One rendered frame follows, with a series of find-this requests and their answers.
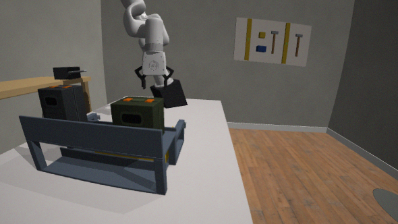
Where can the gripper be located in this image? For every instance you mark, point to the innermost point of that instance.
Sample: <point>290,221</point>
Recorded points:
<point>153,64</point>

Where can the dark green case with handle slot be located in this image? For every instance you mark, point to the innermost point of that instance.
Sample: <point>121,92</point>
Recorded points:
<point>140,112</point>

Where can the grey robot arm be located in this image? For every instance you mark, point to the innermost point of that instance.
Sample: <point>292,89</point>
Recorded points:
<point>149,29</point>

